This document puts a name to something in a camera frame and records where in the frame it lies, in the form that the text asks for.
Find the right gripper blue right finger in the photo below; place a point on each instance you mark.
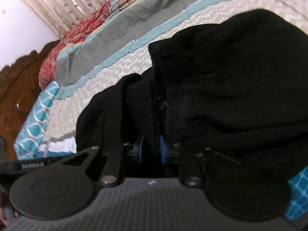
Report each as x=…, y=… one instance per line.
x=163, y=150

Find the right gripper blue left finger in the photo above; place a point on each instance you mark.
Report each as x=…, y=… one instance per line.
x=140, y=149

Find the black pants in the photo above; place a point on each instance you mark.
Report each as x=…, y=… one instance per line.
x=231, y=99

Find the teal patterned pillow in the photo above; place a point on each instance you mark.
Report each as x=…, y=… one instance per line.
x=30, y=137

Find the carved wooden headboard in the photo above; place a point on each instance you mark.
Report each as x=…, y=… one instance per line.
x=19, y=90

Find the chevron patterned bedspread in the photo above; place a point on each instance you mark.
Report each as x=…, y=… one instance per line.
x=120, y=48

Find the red patchwork quilt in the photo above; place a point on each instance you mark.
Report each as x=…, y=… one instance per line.
x=77, y=34

